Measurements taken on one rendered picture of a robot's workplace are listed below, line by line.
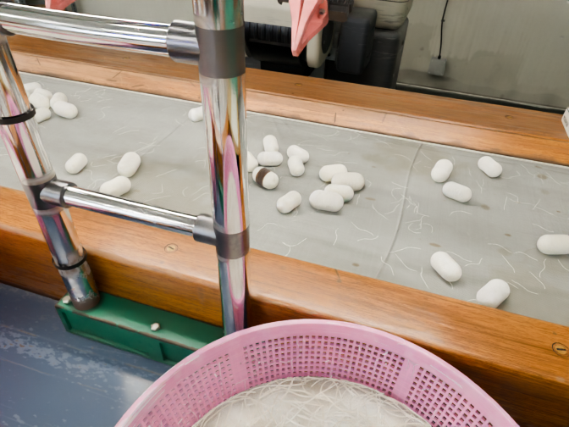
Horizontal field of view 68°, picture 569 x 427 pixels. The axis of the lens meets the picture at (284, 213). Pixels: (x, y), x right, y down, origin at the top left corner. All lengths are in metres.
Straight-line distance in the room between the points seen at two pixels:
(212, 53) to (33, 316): 0.36
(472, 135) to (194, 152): 0.38
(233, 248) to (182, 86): 0.48
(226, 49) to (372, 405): 0.26
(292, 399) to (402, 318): 0.10
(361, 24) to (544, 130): 0.63
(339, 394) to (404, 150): 0.36
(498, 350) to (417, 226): 0.17
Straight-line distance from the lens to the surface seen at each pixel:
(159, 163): 0.55
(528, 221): 0.53
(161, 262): 0.38
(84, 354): 0.45
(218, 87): 0.22
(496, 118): 0.69
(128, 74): 0.78
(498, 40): 2.53
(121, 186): 0.50
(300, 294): 0.34
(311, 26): 0.60
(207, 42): 0.21
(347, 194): 0.47
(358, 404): 0.33
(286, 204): 0.45
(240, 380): 0.34
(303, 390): 0.33
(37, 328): 0.49
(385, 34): 1.34
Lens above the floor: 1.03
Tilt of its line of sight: 39 degrees down
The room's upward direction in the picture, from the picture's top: 2 degrees clockwise
